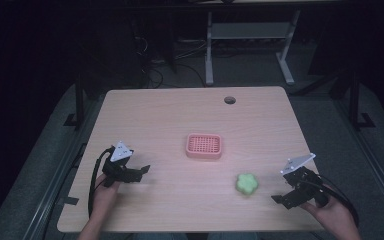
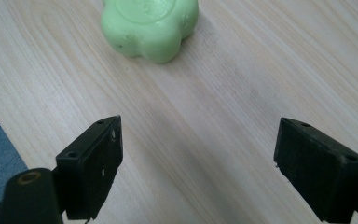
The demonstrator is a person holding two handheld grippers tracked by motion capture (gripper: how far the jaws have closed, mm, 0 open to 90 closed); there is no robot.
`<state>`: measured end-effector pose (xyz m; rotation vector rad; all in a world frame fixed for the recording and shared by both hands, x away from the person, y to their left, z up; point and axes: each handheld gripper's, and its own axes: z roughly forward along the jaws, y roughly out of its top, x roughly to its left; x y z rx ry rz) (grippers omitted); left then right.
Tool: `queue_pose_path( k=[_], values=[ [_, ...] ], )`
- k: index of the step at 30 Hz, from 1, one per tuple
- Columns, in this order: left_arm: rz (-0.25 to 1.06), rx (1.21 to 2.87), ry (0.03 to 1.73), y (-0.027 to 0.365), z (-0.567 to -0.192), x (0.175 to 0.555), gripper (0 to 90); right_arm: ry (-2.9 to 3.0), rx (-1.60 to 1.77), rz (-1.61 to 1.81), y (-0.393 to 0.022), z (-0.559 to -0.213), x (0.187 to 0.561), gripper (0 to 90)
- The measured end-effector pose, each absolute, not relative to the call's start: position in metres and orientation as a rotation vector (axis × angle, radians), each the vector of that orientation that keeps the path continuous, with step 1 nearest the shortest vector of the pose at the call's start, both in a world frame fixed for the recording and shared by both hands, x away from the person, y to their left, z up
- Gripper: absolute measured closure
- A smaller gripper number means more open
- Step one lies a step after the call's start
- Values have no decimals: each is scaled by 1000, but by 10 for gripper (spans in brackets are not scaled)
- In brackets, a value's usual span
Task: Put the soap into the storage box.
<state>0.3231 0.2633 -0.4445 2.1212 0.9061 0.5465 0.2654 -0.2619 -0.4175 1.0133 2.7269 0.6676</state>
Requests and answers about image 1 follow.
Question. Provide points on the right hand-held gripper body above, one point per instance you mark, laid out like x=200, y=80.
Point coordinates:
x=305, y=185

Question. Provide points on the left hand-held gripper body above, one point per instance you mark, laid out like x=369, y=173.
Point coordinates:
x=114, y=170

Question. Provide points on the person's left hand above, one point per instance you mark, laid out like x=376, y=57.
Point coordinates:
x=104, y=195

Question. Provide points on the person's right hand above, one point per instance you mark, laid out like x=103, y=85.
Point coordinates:
x=331, y=215

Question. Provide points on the green flower-shaped soap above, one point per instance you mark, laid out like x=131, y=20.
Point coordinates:
x=246, y=183

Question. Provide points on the pink slotted soap dish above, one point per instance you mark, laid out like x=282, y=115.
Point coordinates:
x=203, y=145

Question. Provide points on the black metal stand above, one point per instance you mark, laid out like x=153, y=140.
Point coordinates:
x=79, y=100
x=356, y=100

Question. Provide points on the metal floor rail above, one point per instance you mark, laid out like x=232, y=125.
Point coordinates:
x=51, y=190
x=375, y=163

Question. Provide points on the white metal desk frame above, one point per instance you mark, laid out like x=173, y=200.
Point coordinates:
x=250, y=40

